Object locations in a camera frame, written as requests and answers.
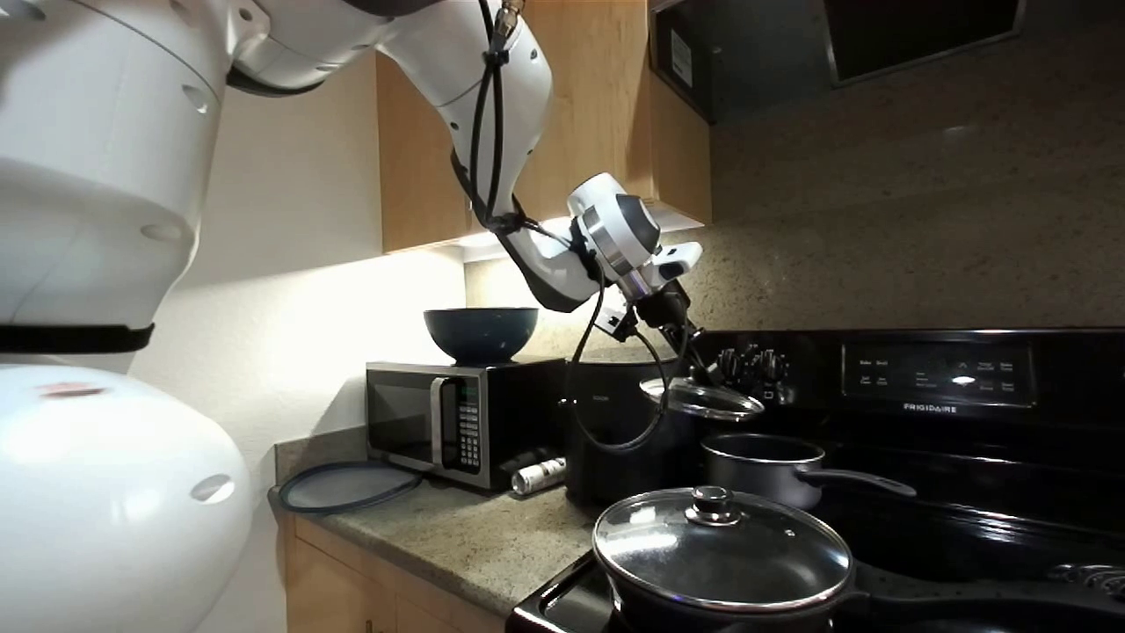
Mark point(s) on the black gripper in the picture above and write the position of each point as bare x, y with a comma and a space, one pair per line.
661, 303

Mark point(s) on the small glass lid black knob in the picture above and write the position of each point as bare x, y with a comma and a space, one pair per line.
706, 404

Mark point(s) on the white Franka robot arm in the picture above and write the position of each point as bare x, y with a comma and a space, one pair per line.
106, 353

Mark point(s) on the black air fryer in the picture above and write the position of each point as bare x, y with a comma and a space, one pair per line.
619, 458

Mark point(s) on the large glass pan lid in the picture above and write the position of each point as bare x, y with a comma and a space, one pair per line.
721, 550

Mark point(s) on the black electric stove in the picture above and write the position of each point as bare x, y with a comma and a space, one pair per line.
987, 469

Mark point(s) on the small black saucepan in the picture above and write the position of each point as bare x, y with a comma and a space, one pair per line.
761, 469

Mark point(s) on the clear glass shaker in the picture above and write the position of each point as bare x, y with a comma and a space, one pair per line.
539, 478

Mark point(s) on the dark blue bowl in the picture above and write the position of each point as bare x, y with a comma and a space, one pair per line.
479, 337

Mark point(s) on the stainless steel microwave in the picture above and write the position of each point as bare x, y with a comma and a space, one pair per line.
460, 424

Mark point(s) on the black range hood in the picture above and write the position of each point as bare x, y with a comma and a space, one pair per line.
761, 57

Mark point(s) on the black frying pan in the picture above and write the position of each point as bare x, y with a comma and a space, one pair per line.
938, 602

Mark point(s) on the grey round plate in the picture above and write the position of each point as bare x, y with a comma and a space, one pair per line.
345, 487

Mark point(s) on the wooden base cabinet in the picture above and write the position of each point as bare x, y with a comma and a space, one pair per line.
353, 586

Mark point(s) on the coil burner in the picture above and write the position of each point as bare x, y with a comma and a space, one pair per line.
1093, 580

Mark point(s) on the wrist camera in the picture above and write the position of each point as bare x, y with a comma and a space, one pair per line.
677, 261

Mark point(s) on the wooden wall cabinet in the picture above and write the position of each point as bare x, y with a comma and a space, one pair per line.
422, 176

